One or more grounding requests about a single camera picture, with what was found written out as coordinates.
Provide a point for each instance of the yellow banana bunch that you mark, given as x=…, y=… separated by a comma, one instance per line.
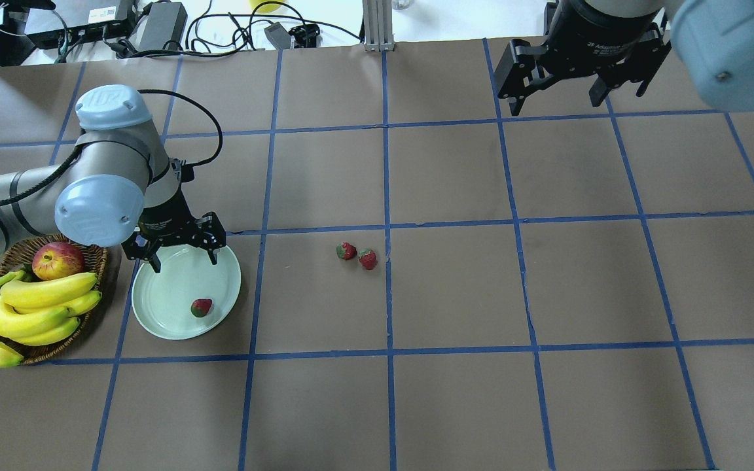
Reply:
x=42, y=313

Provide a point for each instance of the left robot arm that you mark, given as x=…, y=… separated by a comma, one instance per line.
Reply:
x=119, y=186

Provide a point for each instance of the red apple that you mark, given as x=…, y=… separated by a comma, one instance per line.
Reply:
x=57, y=260

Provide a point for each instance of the wicker basket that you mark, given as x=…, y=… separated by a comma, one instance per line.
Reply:
x=97, y=258

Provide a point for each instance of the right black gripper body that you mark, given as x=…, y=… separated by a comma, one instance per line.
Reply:
x=596, y=33

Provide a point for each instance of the aluminium frame post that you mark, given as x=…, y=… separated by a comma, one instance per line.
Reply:
x=378, y=26

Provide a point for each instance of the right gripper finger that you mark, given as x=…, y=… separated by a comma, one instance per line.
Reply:
x=521, y=72
x=639, y=66

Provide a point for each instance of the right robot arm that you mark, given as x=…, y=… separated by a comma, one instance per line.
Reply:
x=715, y=42

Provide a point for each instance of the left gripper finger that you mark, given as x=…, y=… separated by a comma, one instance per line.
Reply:
x=139, y=247
x=207, y=233

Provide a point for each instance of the red strawberry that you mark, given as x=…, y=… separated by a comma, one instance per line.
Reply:
x=346, y=251
x=201, y=307
x=368, y=259

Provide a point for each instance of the light green plate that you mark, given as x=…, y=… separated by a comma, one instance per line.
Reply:
x=161, y=301

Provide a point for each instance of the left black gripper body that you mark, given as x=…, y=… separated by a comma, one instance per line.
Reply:
x=166, y=219

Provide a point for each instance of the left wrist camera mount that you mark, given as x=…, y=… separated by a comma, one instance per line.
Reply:
x=182, y=170

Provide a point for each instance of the black power adapter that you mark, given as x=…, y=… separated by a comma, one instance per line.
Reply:
x=164, y=24

